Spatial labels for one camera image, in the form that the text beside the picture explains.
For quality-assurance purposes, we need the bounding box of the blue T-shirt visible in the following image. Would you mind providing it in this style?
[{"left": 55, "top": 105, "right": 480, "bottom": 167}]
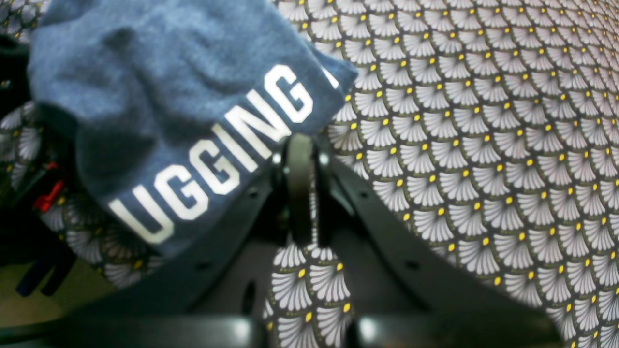
[{"left": 28, "top": 0, "right": 357, "bottom": 257}]

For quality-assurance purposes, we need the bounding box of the fan-patterned table cloth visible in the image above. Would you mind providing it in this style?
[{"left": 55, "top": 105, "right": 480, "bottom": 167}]
[{"left": 1, "top": 0, "right": 618, "bottom": 348}]

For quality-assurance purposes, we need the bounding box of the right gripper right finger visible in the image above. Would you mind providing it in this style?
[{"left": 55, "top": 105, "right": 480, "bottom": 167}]
[{"left": 312, "top": 141, "right": 563, "bottom": 348}]

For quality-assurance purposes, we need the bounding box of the red table clamp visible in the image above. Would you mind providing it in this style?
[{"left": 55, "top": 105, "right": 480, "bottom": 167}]
[{"left": 31, "top": 161, "right": 65, "bottom": 212}]

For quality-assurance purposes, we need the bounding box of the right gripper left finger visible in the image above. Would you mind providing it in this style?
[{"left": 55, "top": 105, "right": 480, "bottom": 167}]
[{"left": 1, "top": 134, "right": 315, "bottom": 348}]

